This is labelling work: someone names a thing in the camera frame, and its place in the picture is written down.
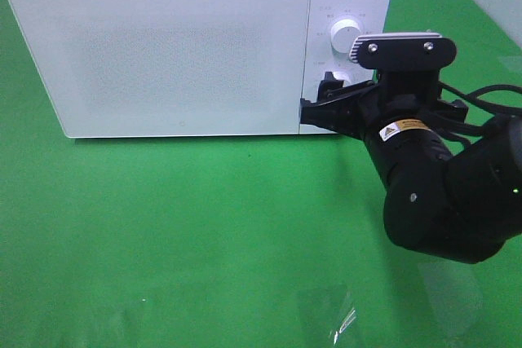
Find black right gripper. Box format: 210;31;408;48
300;32;467;140

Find white timer knob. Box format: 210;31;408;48
332;71;352;86

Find white microwave door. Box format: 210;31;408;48
9;0;308;139

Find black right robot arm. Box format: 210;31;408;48
300;71;521;263

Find upper white power knob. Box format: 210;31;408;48
330;18;361;54

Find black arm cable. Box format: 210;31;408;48
438;81;522;141

